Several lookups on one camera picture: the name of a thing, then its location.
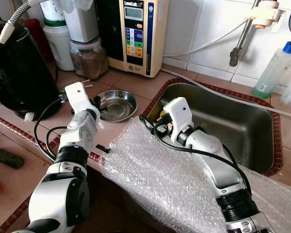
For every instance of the yellow plastic bowl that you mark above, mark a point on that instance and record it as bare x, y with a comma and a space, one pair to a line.
162, 114

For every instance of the stainless steel bowl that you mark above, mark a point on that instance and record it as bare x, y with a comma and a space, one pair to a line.
119, 109

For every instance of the metal fork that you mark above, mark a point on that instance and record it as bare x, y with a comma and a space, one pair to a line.
202, 127

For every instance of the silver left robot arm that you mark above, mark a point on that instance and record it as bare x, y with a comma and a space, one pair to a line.
58, 194

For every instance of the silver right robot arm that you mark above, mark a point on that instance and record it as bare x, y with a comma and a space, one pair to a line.
213, 155

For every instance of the clear jar of brown powder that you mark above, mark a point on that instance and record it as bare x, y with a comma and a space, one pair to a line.
89, 63

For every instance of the black tape strip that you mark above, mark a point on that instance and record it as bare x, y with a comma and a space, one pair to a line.
103, 148

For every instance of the clear bubble wrap sheet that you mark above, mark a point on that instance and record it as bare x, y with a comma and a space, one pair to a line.
160, 184

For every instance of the white container with green lid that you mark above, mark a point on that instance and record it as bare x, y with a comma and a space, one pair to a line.
59, 46

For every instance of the large steel sink basin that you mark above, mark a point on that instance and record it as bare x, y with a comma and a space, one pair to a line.
242, 131

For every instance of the black electric kettle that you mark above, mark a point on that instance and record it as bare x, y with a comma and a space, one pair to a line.
19, 77

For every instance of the white plastic canister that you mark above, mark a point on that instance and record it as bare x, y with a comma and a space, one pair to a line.
80, 22

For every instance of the beige water ionizer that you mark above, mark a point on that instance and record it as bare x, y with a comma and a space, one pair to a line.
157, 39

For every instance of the red container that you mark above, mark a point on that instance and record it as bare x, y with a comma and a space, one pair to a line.
35, 33

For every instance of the dark green cylinder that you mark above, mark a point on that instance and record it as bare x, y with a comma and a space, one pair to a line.
5, 156

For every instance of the white labelled bottle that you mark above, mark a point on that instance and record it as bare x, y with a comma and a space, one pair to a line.
52, 8

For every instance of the clear green dish soap bottle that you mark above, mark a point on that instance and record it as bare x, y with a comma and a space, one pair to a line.
274, 72

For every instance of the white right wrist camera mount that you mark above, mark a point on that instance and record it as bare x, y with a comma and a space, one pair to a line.
179, 111

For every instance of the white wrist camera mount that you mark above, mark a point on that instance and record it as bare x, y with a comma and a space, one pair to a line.
77, 94
179, 111

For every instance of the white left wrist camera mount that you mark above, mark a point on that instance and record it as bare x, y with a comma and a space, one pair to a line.
77, 94

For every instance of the grey wall faucet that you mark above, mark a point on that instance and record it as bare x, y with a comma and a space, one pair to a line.
240, 46

